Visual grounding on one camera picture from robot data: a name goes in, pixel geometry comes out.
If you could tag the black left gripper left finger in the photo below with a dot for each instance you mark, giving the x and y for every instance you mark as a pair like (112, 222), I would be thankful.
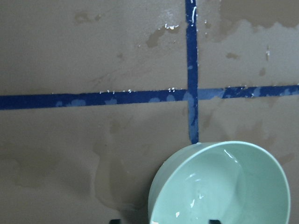
(115, 221)

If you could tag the light green bowl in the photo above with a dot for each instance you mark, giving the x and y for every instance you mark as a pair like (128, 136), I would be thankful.
(235, 182)

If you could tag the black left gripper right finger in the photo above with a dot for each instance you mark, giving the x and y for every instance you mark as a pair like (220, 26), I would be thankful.
(214, 221)

